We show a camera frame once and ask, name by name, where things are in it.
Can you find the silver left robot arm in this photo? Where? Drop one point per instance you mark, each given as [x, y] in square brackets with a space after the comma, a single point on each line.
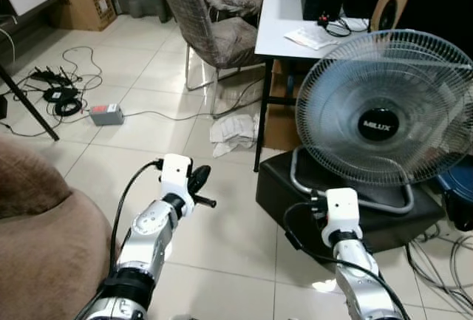
[148, 231]

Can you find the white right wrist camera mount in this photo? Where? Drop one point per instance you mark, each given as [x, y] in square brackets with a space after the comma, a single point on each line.
[342, 213]

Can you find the crumpled white cloth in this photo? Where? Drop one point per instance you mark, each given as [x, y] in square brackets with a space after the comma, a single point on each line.
[233, 131]

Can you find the white desk with black legs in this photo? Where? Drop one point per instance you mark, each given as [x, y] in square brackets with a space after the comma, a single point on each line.
[284, 17]

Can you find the large black screen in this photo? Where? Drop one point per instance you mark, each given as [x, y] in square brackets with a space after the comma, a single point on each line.
[443, 2]

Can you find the brown round fabric sofa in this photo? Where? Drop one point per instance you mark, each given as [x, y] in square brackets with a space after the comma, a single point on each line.
[44, 246]

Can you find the black router with antennas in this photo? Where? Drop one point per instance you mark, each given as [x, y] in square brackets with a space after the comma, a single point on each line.
[50, 77]

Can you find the black leather ottoman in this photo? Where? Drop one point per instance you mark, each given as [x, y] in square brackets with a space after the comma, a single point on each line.
[325, 202]

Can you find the dark blue plastic bucket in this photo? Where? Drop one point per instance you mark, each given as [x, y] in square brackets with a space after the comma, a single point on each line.
[460, 187]

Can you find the grey power box, red label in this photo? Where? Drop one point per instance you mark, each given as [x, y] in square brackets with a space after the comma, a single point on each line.
[107, 115]

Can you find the grey Milux floor fan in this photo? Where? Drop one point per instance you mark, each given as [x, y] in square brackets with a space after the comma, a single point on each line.
[380, 106]

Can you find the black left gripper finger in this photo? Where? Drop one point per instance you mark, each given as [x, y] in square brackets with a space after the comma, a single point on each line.
[205, 202]
[202, 176]

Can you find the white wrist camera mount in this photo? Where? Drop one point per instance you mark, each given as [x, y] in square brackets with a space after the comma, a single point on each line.
[176, 172]
[342, 213]

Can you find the small brown cardboard box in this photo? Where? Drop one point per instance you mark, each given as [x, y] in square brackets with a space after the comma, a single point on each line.
[281, 124]

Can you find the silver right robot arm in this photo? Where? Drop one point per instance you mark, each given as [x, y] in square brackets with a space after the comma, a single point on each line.
[362, 276]

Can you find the white printed paper sheets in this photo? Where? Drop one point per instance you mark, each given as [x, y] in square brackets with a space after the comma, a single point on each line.
[310, 37]

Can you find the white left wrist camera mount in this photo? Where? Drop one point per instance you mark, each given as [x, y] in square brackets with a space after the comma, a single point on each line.
[176, 172]

